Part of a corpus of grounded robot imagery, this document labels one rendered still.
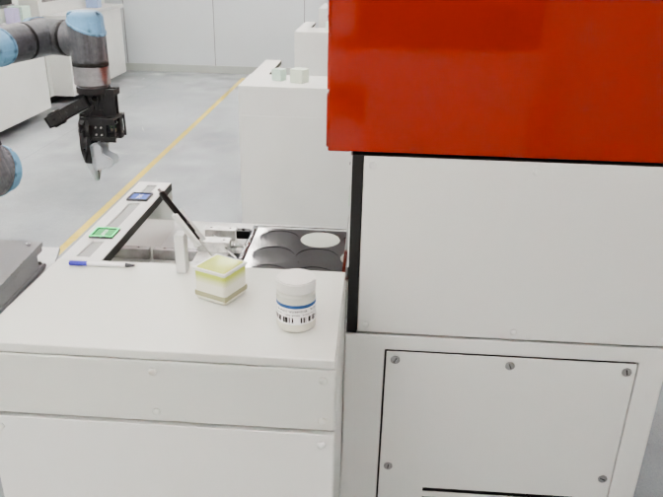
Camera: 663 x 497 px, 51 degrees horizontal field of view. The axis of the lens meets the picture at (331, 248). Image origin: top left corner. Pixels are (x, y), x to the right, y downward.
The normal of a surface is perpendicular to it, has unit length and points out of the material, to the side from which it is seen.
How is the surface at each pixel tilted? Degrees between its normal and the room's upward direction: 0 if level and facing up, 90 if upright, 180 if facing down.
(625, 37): 90
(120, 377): 90
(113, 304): 0
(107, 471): 90
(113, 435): 90
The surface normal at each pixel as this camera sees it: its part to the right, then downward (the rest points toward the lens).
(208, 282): -0.48, 0.34
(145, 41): -0.07, 0.40
